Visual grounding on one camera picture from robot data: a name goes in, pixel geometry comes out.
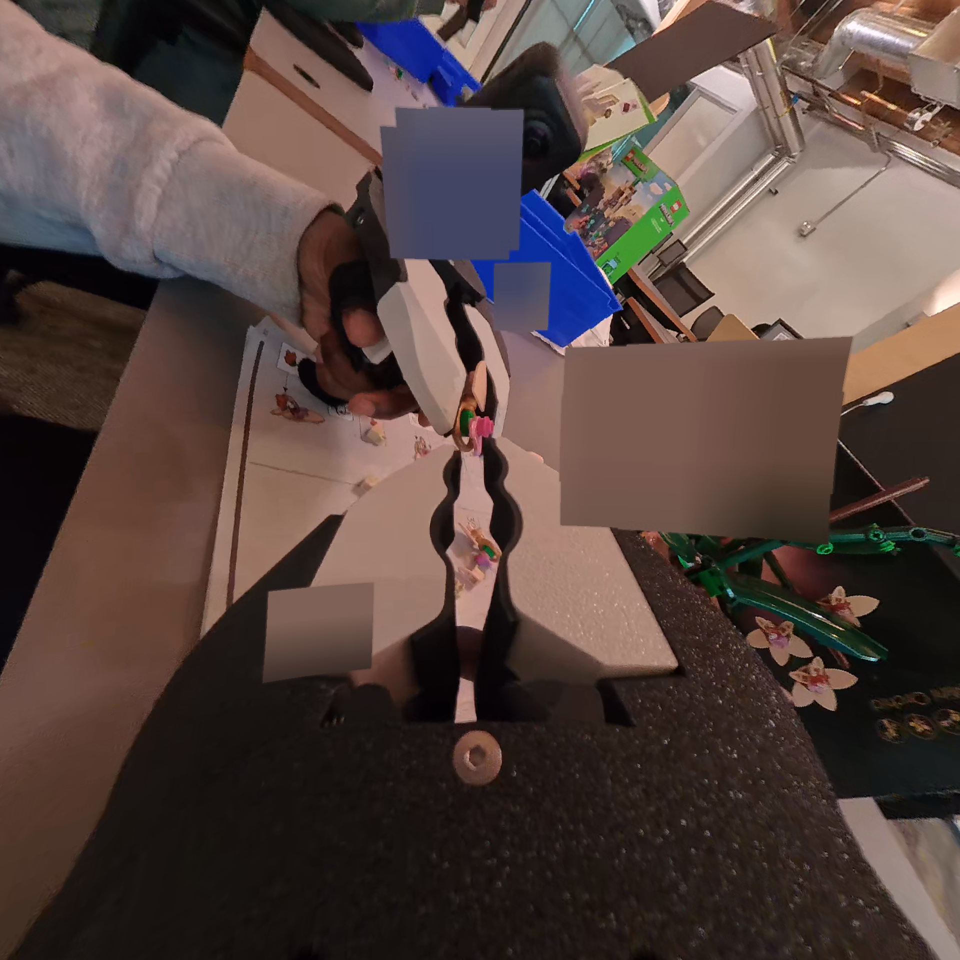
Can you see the person's left hand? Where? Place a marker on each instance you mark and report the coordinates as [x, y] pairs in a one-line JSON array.
[[322, 247]]

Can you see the pale green toy box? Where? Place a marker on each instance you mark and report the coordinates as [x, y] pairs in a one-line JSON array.
[[615, 97]]

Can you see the small pink green brick piece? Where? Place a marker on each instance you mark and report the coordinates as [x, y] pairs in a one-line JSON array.
[[480, 427]]

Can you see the silver ventilation duct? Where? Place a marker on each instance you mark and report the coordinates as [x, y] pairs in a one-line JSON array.
[[870, 30]]

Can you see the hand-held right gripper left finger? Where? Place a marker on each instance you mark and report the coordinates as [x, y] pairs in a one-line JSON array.
[[390, 540]]

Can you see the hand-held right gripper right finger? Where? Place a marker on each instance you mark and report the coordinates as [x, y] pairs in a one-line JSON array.
[[570, 600]]

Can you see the blue plastic bin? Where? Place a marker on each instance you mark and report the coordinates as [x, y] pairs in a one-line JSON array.
[[570, 285], [420, 52]]

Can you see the cream brick petal piece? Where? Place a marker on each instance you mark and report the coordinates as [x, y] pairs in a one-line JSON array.
[[364, 486], [373, 433], [472, 576]]

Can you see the brick instruction booklet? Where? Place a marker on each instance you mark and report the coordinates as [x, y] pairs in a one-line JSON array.
[[300, 480]]

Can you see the black office chair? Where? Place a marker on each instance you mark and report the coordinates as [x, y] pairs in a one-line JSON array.
[[686, 289]]

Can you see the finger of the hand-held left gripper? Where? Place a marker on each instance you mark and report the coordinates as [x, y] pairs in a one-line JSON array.
[[420, 352], [501, 382]]

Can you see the person's left forearm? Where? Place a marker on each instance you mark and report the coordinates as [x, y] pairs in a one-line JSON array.
[[112, 165]]

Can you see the black orchid toy box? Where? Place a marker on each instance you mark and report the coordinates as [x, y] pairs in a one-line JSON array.
[[900, 450]]

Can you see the tan wooden table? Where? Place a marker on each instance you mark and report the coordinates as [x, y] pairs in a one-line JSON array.
[[900, 352]]

